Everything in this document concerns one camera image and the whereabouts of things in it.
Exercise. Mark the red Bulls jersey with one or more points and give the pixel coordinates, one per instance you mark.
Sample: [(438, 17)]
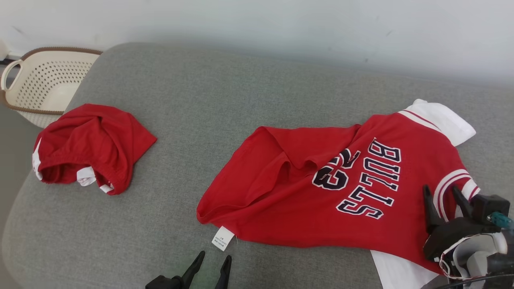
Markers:
[(305, 200)]

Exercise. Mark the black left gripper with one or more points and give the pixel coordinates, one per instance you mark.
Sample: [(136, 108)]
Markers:
[(168, 283)]

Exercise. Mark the cream perforated laundry basket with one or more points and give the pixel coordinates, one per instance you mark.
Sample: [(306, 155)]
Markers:
[(44, 84)]

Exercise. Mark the red shorts with white stripe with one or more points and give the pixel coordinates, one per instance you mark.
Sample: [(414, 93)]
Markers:
[(92, 140)]

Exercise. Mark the grey fabric sofa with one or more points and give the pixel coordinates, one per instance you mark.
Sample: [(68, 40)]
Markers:
[(192, 120)]

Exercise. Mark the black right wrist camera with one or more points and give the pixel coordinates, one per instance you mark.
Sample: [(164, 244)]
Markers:
[(488, 204)]

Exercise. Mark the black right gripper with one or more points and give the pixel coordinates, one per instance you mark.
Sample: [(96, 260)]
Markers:
[(457, 237)]

